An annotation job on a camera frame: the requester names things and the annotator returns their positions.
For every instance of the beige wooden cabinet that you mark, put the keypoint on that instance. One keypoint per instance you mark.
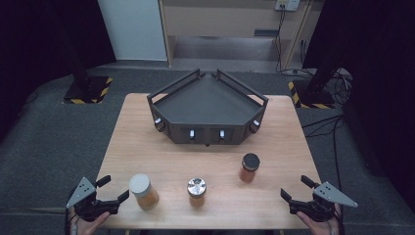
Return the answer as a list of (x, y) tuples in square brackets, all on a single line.
[(221, 19)]

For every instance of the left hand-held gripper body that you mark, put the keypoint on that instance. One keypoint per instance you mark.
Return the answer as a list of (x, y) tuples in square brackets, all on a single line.
[(83, 194)]

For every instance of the person's right hand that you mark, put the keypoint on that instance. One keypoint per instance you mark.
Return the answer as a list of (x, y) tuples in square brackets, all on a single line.
[(324, 228)]

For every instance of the silver lid spice jar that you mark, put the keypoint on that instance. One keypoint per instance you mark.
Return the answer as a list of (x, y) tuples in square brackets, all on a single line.
[(196, 191)]

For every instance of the white wall power outlet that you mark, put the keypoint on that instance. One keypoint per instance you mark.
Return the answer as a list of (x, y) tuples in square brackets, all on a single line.
[(287, 4)]

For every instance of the white lid spice jar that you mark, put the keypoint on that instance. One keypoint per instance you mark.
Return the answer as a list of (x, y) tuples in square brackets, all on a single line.
[(143, 191)]

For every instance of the person's left hand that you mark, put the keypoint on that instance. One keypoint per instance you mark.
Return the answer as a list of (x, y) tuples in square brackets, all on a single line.
[(85, 227)]

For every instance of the black curtain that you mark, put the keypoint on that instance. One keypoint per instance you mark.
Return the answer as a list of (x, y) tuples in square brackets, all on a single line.
[(39, 49), (381, 81)]

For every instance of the black stand with striped base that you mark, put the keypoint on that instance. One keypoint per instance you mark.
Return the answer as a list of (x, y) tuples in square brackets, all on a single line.
[(88, 89), (313, 94)]

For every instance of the white panel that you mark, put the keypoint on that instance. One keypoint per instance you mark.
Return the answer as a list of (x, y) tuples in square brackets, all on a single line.
[(133, 29)]

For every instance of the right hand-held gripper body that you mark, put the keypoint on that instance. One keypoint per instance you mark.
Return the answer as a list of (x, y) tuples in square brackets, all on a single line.
[(329, 195)]

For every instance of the black corner storage rack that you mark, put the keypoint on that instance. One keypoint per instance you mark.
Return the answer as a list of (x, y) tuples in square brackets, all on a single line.
[(207, 101)]

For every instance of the black lid spice jar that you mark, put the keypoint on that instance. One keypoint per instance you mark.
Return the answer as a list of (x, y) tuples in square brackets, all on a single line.
[(250, 167)]

